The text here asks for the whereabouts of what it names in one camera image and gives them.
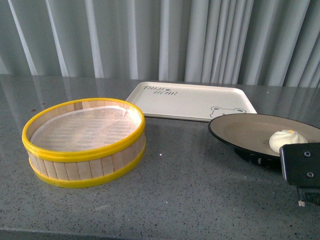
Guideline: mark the cream bear serving tray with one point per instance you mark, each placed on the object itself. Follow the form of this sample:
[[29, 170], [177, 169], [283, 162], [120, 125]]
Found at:
[[188, 101]]

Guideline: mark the white steamed bun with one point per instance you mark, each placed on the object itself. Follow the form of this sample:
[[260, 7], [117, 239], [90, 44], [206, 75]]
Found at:
[[285, 137]]

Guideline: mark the yellow rimmed bamboo steamer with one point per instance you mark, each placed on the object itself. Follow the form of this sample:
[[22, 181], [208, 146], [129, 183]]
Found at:
[[88, 168]]

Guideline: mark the white steamer liner paper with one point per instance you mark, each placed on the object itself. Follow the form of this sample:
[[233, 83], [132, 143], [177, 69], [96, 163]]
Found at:
[[86, 129]]

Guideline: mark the grey pleated curtain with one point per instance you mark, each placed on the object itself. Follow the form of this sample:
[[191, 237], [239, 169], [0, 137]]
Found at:
[[249, 42]]

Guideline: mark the beige plate with black rim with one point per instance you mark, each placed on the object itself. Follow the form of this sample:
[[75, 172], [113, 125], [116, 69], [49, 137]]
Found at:
[[249, 133]]

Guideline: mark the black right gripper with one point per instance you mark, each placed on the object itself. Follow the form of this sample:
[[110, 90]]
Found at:
[[300, 165]]

